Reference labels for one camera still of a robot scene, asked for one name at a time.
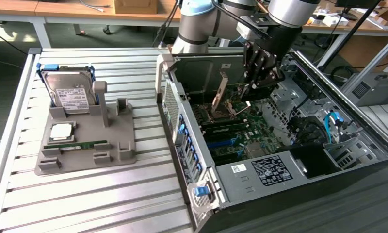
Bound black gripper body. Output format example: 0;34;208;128
257;24;304;58

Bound graphics card with black shroud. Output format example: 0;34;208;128
211;69;276;115

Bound metal disk bay cage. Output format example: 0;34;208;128
261;60;331;122

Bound metal socket cover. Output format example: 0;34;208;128
228;100;253;116

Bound black slanted pole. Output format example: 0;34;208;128
316;0;384;71

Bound CPU socket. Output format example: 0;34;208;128
207;103;237;122

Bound wooden office desk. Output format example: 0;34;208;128
300;0;388;71
0;0;181;48

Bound black computer monitor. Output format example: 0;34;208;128
335;0;381;20

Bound green motherboard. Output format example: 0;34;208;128
189;101;285;163

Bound black RAM stick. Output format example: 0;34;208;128
203;122;249;136

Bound grey chipset heatsink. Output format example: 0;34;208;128
245;143;268;157

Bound grey computer tower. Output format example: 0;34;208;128
341;71;388;107

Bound brown cardboard box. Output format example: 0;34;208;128
112;0;159;14

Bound grey power supply unit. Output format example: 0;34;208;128
213;151;308;203

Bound open grey PC case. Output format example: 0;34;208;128
155;47;388;233

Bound hard disk in blue carrier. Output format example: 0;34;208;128
36;62;100;115

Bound grey plastic parts rack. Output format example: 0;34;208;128
35;81;139;176

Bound green RAM stick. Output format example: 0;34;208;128
44;140;108;151

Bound silver CPU chip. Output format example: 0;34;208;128
49;123;73;140

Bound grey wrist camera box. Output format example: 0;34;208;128
236;16;269;41

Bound blue wire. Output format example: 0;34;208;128
323;109;345;144

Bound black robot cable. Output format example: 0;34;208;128
151;0;181;47

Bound aluminium profile frame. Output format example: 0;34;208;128
341;40;388;98

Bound white cable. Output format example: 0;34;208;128
79;0;112;12

